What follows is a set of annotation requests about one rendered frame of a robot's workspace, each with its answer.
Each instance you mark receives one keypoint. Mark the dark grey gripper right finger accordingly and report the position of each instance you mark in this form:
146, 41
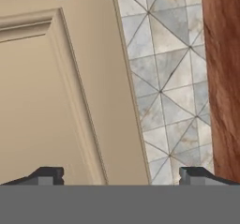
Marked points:
195, 175

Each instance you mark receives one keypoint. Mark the beige panelled cabinet door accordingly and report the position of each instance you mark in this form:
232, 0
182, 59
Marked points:
62, 93

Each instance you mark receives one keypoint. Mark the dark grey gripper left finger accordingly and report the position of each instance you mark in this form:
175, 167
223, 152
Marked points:
47, 174

